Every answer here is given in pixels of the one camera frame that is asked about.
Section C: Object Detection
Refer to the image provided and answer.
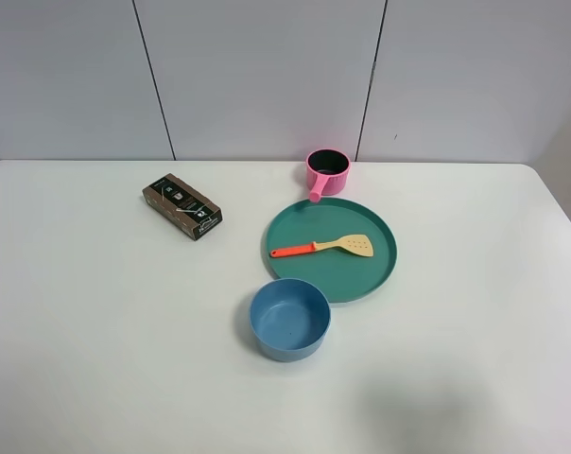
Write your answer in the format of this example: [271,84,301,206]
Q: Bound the yellow spatula with red handle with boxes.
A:
[269,235,374,258]

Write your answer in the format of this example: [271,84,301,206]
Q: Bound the green round plate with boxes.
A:
[264,198,397,303]

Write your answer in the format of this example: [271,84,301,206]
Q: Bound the pink saucepan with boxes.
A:
[305,149,351,203]

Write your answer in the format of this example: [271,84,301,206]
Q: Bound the brown cardboard box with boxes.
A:
[142,173,223,241]

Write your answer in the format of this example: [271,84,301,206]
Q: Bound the blue bowl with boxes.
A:
[249,278,331,362]

